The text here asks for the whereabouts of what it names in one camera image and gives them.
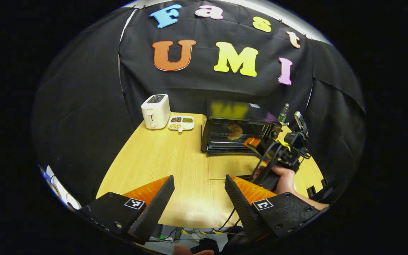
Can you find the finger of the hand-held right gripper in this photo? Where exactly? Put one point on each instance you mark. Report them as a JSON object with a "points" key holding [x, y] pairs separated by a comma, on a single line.
{"points": [[251, 142]]}

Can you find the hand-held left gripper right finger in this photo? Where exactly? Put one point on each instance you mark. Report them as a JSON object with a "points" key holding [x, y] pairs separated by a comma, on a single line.
{"points": [[241, 209]]}

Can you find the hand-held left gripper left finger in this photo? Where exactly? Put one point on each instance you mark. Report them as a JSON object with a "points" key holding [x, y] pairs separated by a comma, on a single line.
{"points": [[154, 209]]}

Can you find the golden croissant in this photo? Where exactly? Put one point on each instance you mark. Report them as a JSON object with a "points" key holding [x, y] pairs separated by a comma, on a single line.
{"points": [[234, 131]]}

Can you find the black electric oven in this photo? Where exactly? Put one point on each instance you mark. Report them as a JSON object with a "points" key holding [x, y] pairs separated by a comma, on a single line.
{"points": [[218, 138]]}

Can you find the green glass bottle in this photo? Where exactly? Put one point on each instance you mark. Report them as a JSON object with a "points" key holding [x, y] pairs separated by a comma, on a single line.
{"points": [[283, 115]]}

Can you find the white sectioned snack plate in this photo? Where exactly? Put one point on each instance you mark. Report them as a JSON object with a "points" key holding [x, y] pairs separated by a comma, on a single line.
{"points": [[181, 123]]}

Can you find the white toaster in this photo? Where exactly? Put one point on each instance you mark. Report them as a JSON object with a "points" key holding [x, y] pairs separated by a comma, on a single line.
{"points": [[154, 113]]}

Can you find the black backdrop cloth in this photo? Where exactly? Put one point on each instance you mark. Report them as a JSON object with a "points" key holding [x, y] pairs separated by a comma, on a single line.
{"points": [[83, 124]]}

